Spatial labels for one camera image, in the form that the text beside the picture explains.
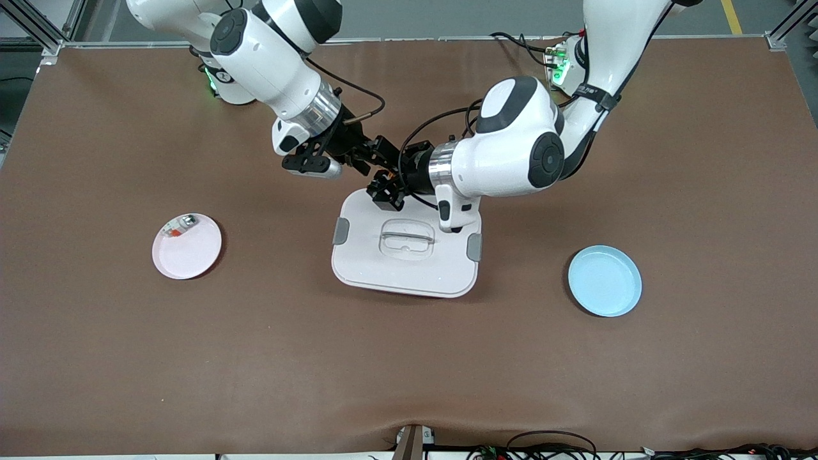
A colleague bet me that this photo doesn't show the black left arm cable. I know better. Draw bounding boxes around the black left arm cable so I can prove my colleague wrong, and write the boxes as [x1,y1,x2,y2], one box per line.
[399,99,486,211]

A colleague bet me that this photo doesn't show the pink round plate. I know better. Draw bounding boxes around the pink round plate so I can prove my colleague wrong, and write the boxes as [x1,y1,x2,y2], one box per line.
[151,213,223,280]

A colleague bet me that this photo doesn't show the black left base cables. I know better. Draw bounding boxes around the black left base cables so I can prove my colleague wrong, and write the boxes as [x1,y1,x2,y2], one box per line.
[490,31,563,71]

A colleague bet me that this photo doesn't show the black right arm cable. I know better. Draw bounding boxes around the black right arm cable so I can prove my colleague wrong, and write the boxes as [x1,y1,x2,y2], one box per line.
[305,56,387,123]

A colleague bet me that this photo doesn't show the light blue round plate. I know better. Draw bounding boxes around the light blue round plate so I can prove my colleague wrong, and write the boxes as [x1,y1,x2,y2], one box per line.
[567,245,643,318]

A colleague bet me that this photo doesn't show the aluminium frame strut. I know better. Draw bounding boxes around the aluminium frame strut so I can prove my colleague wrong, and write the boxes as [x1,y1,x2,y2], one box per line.
[766,0,809,52]
[6,0,87,57]

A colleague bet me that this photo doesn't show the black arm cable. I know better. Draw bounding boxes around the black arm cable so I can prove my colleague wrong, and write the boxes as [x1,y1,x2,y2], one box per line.
[305,56,387,123]
[399,99,486,211]

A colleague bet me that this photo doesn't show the small silver orange switch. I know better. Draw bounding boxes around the small silver orange switch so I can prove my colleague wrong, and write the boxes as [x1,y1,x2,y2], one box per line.
[161,215,199,239]

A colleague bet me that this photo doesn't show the black cable bundle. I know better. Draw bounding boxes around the black cable bundle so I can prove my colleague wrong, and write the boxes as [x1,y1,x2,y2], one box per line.
[467,430,601,460]
[642,443,818,460]

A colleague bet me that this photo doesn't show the brown camera mount bracket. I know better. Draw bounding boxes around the brown camera mount bracket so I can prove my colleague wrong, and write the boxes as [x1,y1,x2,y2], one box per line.
[392,424,436,460]

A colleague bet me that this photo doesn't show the white lidded storage box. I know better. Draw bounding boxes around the white lidded storage box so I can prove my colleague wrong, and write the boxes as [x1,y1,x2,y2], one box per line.
[330,187,483,299]

